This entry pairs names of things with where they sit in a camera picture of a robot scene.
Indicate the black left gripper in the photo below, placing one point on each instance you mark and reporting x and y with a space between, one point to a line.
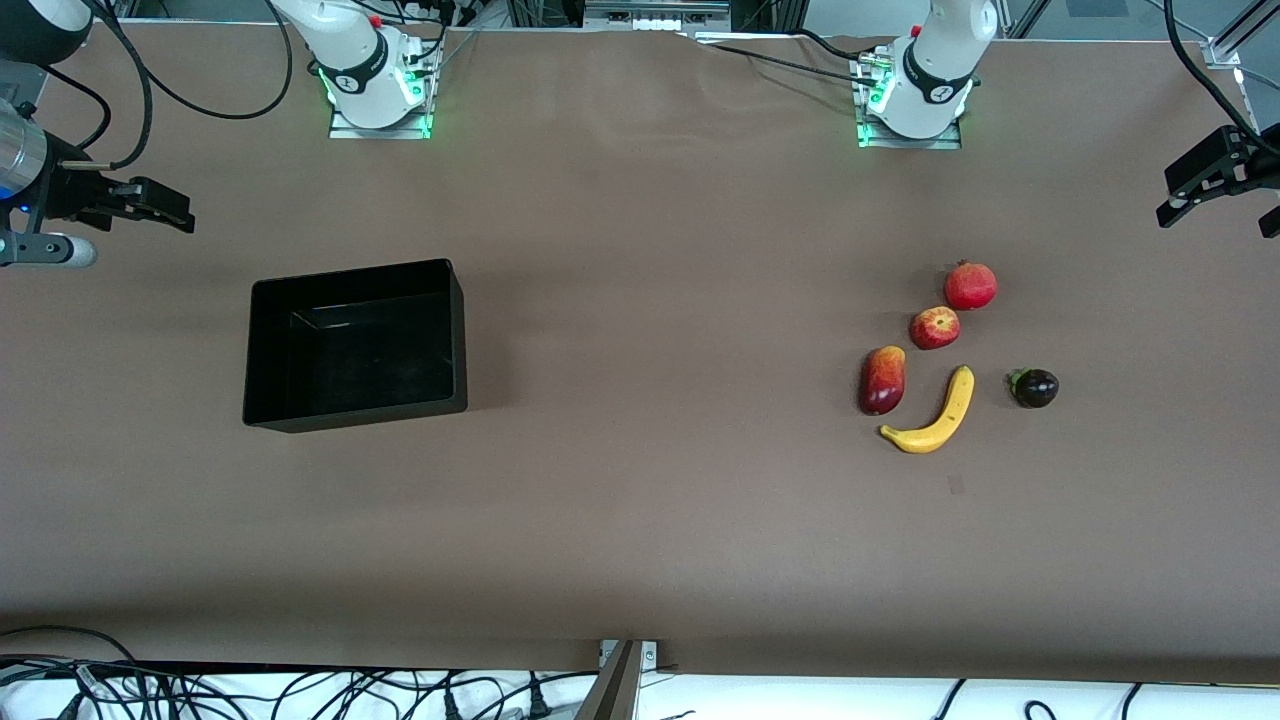
1222 157

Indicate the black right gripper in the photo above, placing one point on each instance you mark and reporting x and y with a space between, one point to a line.
68 190

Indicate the black plastic box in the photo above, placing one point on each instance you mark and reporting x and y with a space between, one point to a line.
355 350

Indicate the red yellow apple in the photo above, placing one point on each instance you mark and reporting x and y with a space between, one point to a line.
934 328

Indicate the yellow banana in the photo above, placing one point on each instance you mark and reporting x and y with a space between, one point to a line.
945 420

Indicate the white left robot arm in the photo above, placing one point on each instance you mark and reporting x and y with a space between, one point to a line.
935 70

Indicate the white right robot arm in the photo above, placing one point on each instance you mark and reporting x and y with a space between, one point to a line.
352 62

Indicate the red pomegranate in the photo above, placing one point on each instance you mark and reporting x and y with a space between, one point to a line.
970 286

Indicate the dark purple eggplant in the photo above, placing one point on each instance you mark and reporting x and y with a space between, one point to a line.
1035 388

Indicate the red mango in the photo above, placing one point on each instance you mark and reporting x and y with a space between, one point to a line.
882 380

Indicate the grey power strip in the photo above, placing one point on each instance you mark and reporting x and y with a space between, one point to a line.
655 14

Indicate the paper table cover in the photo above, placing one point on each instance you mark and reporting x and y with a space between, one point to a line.
620 550

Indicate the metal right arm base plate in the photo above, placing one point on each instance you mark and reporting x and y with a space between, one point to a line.
380 132

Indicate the grey camera mount bar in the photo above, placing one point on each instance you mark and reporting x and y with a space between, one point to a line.
612 690

